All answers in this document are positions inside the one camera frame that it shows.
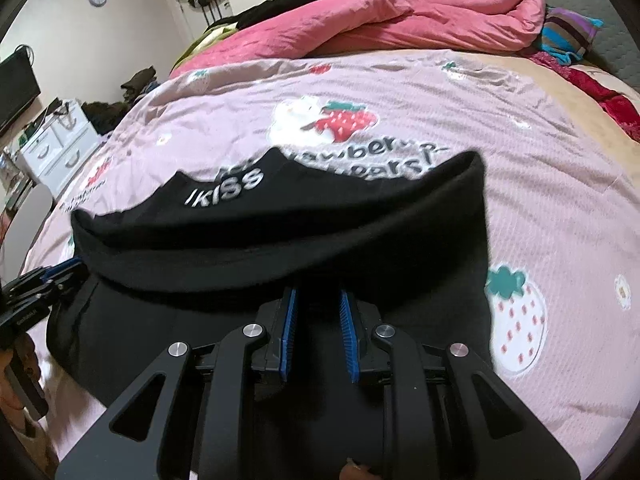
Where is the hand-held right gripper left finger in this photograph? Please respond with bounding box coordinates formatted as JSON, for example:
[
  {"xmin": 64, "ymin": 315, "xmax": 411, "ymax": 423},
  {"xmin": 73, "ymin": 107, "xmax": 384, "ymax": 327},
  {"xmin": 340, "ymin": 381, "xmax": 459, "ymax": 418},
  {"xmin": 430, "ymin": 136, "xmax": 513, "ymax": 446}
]
[{"xmin": 55, "ymin": 285, "xmax": 301, "ymax": 480}]

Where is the olive green cloth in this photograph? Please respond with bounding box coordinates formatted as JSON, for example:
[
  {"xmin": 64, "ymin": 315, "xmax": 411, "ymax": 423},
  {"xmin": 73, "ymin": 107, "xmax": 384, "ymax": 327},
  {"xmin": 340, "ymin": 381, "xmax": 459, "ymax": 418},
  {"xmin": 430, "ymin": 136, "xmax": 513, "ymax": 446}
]
[{"xmin": 172, "ymin": 22, "xmax": 241, "ymax": 73}]

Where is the pink quilt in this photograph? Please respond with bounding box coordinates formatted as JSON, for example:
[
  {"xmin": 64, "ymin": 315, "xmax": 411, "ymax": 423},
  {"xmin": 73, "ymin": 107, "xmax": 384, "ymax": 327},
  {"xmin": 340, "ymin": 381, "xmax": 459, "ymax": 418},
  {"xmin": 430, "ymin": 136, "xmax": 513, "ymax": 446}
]
[{"xmin": 170, "ymin": 0, "xmax": 546, "ymax": 78}]

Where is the beige blanket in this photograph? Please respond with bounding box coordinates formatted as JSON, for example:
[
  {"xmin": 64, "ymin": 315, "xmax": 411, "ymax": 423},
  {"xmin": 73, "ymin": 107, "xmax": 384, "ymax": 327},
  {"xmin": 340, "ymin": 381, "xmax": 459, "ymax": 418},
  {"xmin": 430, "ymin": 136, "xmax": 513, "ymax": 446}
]
[{"xmin": 480, "ymin": 50, "xmax": 640, "ymax": 171}]

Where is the black television screen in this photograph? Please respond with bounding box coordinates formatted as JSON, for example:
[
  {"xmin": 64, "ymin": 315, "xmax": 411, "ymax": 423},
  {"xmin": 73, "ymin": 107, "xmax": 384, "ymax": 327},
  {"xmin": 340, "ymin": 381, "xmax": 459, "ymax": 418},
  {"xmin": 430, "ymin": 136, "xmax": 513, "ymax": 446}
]
[{"xmin": 0, "ymin": 55, "xmax": 42, "ymax": 133}]

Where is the pink strawberry print bedsheet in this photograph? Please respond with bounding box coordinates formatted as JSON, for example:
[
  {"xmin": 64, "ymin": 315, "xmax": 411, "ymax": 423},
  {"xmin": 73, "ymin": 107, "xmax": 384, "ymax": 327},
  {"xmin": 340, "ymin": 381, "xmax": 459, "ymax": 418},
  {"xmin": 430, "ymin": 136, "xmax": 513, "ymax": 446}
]
[{"xmin": 22, "ymin": 47, "xmax": 640, "ymax": 466}]

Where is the white drawer cabinet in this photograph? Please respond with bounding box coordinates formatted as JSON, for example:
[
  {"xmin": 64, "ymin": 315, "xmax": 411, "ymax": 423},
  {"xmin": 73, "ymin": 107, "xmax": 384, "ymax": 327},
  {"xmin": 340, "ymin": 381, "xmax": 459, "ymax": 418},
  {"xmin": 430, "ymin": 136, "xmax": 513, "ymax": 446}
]
[{"xmin": 17, "ymin": 100, "xmax": 101, "ymax": 188}]

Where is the red cloth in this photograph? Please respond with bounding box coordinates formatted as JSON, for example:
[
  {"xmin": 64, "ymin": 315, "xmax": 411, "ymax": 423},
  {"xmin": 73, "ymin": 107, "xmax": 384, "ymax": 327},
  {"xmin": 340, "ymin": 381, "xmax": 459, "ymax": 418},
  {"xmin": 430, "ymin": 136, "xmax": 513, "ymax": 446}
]
[{"xmin": 522, "ymin": 50, "xmax": 640, "ymax": 143}]

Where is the dark clothes pile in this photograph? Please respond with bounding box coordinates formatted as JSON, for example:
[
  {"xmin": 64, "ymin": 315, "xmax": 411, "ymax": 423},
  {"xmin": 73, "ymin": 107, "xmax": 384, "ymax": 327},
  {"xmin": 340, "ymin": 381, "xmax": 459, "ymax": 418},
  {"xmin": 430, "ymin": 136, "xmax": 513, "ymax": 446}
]
[
  {"xmin": 81, "ymin": 101, "xmax": 132, "ymax": 131},
  {"xmin": 121, "ymin": 66, "xmax": 162, "ymax": 106}
]

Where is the black clothing heap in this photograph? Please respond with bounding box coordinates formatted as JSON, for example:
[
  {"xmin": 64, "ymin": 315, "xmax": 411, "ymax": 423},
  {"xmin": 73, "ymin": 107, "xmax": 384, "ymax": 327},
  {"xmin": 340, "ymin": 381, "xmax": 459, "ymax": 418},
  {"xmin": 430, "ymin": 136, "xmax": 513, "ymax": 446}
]
[{"xmin": 235, "ymin": 0, "xmax": 348, "ymax": 31}]

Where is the black sweater with orange patches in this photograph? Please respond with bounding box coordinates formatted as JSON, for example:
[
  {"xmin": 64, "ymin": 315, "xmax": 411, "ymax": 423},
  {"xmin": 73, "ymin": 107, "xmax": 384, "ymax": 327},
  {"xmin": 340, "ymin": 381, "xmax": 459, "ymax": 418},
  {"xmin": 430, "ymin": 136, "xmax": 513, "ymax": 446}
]
[{"xmin": 45, "ymin": 146, "xmax": 496, "ymax": 480}]

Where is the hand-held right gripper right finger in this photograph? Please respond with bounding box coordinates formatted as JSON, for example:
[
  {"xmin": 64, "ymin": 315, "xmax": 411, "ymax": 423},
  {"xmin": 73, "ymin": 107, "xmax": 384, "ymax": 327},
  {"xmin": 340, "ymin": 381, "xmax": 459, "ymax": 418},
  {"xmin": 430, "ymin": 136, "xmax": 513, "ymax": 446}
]
[{"xmin": 339, "ymin": 287, "xmax": 583, "ymax": 480}]

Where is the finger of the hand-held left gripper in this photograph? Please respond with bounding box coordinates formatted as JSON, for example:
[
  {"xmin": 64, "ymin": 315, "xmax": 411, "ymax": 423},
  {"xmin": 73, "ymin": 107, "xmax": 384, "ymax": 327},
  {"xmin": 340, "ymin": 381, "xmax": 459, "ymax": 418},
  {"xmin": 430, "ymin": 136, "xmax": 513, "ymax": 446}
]
[
  {"xmin": 47, "ymin": 275, "xmax": 92, "ymax": 306},
  {"xmin": 39, "ymin": 258, "xmax": 83, "ymax": 281}
]

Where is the striped purple blue pillow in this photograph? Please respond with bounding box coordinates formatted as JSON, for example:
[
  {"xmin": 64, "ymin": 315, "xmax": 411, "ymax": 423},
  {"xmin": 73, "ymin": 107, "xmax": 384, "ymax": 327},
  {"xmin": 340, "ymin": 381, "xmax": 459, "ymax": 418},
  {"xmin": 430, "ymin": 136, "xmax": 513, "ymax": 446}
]
[{"xmin": 537, "ymin": 5, "xmax": 603, "ymax": 61}]

